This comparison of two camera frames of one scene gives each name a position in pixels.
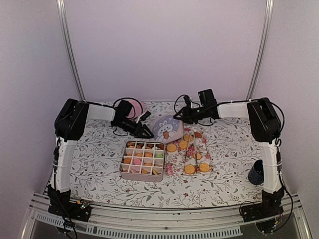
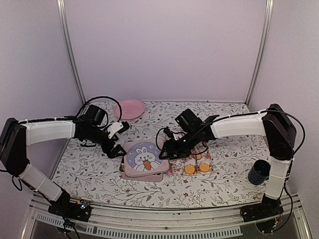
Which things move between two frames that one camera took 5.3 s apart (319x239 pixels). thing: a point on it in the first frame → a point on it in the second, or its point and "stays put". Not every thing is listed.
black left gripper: (139, 131) → (113, 154)
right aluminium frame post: (269, 13) stays put
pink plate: (137, 108) stays put
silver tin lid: (167, 129) → (142, 157)
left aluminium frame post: (61, 6) stays put
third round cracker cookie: (204, 167) stays put
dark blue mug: (255, 176) stays put
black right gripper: (186, 116) → (167, 146)
